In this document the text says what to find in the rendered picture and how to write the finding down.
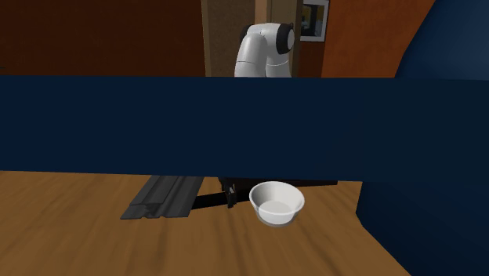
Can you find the framed wall picture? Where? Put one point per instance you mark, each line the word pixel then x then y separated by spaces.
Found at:
pixel 314 19

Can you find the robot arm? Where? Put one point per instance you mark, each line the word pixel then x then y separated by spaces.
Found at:
pixel 252 53

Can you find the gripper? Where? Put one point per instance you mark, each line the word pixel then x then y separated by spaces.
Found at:
pixel 230 190

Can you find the dark grey ridged flat object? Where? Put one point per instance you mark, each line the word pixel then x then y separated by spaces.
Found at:
pixel 168 197

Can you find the white bowl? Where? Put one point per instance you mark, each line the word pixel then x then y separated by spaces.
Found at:
pixel 276 208

